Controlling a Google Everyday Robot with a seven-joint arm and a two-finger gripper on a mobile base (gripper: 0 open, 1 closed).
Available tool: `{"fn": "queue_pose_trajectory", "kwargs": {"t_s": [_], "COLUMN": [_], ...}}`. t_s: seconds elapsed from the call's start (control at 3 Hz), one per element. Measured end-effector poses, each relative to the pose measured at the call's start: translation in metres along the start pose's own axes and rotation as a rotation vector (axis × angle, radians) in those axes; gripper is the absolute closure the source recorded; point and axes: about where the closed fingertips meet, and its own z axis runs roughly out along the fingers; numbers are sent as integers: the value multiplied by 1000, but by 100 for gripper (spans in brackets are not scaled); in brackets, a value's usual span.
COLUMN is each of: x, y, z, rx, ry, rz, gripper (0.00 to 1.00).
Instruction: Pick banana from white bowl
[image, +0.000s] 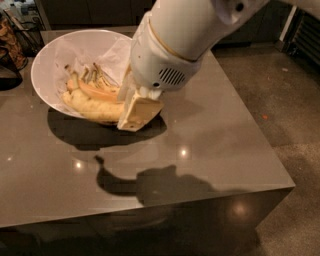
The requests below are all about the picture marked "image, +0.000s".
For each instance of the white bowl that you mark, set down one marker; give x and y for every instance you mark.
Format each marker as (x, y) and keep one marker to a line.
(42, 71)

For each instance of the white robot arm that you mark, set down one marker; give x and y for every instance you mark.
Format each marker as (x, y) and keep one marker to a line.
(168, 48)

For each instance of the dark-edged right banana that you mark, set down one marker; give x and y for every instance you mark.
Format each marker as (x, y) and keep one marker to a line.
(103, 82)

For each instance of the spotted yellow banana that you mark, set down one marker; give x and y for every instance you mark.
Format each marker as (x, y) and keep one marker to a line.
(90, 108)

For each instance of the smooth orange-yellow front banana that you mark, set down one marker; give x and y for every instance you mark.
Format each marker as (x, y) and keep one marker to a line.
(106, 94)

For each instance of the brown patterned object at left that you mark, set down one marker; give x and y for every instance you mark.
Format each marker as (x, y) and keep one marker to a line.
(9, 40)

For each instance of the white paper bowl liner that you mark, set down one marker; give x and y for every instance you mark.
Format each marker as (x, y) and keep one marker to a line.
(110, 54)

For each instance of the dark wire rack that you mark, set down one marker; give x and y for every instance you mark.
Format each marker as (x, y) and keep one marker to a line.
(27, 33)

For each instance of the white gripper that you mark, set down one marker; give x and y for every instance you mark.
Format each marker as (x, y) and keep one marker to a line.
(156, 65)

